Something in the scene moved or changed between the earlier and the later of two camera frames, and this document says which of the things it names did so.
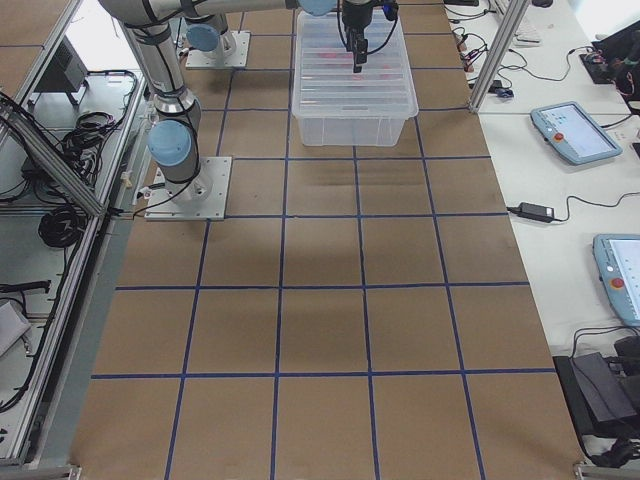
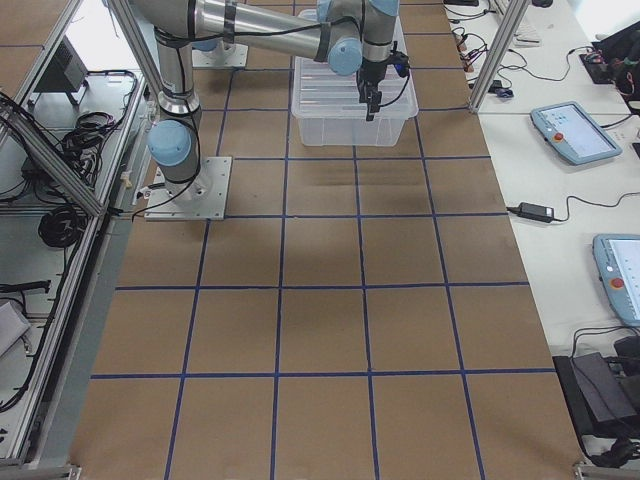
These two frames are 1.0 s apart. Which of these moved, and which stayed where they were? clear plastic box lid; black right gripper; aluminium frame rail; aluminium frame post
Moved: black right gripper
Stayed: clear plastic box lid; aluminium frame rail; aluminium frame post
